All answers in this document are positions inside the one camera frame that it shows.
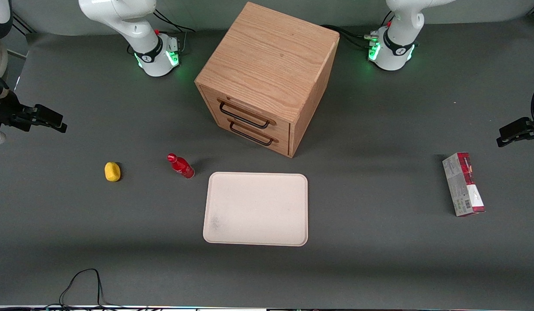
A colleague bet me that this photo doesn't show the grey and red carton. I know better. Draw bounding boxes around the grey and red carton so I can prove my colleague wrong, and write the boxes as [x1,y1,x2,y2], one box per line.
[442,152,486,217]

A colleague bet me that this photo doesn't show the black metal drawer handle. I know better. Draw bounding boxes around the black metal drawer handle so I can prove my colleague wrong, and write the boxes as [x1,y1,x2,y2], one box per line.
[218,99,277,130]
[229,120,279,147]

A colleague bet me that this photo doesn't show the red coke bottle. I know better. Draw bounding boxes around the red coke bottle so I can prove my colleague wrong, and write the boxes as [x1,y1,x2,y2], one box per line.
[167,153,195,179]

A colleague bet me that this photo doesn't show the yellow lemon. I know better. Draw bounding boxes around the yellow lemon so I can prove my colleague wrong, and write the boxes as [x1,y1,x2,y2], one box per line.
[104,162,121,182]

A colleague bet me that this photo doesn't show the thin black table cable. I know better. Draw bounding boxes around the thin black table cable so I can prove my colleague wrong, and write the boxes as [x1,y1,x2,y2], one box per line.
[58,268,121,310]

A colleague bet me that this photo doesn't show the black right arm base cables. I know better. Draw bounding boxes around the black right arm base cables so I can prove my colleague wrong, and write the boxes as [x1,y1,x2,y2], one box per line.
[151,9,197,56]

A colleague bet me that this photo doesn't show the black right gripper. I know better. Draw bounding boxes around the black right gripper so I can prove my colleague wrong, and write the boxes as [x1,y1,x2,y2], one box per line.
[0,80,68,133]

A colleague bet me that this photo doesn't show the black arm base cables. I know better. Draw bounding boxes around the black arm base cables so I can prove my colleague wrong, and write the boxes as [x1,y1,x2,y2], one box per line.
[151,9,197,56]
[321,11,395,49]

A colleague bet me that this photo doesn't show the black left arm base cables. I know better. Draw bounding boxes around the black left arm base cables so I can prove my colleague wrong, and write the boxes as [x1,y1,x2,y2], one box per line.
[321,11,395,49]

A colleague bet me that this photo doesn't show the wooden drawer front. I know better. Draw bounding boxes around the wooden drawer front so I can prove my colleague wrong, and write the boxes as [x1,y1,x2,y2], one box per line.
[208,108,291,156]
[199,86,292,139]

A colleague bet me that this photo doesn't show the wooden drawer cabinet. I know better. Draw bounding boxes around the wooden drawer cabinet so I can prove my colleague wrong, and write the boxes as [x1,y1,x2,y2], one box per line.
[194,2,340,159]

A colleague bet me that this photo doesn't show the cream plastic tray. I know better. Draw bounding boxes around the cream plastic tray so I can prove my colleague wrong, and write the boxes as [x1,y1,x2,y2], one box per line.
[203,172,308,247]

